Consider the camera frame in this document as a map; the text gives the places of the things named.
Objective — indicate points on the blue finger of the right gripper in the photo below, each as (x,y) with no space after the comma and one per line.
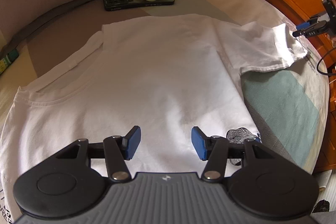
(303,26)
(302,32)

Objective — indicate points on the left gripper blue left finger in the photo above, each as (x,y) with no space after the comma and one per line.
(118,150)

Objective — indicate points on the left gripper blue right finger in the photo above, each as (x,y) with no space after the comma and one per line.
(212,150)

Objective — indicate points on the white printed t-shirt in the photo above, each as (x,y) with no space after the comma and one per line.
(164,74)

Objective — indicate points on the green glass bottle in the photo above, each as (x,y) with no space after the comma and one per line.
(8,59)

